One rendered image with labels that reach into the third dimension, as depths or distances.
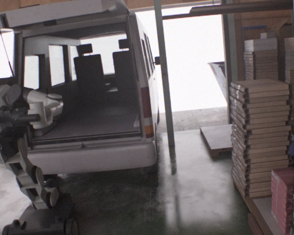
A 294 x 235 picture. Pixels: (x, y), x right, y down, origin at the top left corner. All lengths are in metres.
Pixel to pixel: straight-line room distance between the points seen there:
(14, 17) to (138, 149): 1.65
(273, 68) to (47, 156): 3.25
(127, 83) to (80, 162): 2.09
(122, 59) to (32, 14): 2.96
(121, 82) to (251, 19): 2.36
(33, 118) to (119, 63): 3.38
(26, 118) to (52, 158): 1.68
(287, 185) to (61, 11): 1.77
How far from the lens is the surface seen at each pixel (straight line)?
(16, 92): 1.73
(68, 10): 1.67
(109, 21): 2.96
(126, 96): 4.57
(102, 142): 2.91
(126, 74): 4.56
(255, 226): 2.23
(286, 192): 2.02
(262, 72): 4.27
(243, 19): 4.83
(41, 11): 1.72
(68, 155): 2.88
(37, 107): 1.31
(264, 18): 4.95
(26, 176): 2.21
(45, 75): 3.75
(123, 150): 2.74
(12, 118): 1.38
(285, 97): 2.39
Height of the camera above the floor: 1.39
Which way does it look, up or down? 13 degrees down
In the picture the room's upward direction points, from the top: 7 degrees counter-clockwise
